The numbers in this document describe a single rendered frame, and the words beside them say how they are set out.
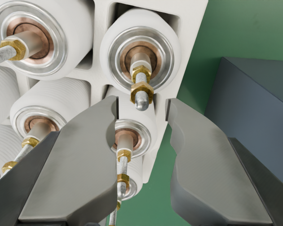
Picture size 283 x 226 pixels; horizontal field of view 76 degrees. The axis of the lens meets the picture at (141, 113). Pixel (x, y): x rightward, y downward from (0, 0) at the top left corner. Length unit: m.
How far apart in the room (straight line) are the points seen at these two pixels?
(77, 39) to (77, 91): 0.10
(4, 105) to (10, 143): 0.09
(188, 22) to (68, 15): 0.15
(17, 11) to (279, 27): 0.51
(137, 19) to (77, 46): 0.07
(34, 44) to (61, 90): 0.09
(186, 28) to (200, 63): 0.23
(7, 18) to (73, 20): 0.06
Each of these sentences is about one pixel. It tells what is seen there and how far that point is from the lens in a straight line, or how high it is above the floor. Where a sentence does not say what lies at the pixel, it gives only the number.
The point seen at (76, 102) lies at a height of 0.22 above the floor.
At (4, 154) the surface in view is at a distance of 0.40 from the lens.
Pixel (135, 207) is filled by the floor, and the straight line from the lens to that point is 0.93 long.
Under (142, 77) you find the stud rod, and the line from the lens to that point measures 0.16.
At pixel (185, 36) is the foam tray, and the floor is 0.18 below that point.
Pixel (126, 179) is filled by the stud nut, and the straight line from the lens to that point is 0.22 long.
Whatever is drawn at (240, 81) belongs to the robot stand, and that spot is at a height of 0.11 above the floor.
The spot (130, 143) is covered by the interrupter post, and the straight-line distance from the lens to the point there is 0.25.
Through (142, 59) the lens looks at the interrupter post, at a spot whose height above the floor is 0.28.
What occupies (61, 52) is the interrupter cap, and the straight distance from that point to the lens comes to 0.23.
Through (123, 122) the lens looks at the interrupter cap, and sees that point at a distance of 0.25.
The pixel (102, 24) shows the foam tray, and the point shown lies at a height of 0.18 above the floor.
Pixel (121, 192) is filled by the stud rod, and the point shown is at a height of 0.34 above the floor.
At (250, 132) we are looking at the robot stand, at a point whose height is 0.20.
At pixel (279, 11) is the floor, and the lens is 0.55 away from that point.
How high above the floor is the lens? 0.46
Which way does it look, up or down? 57 degrees down
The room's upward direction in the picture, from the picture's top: 179 degrees clockwise
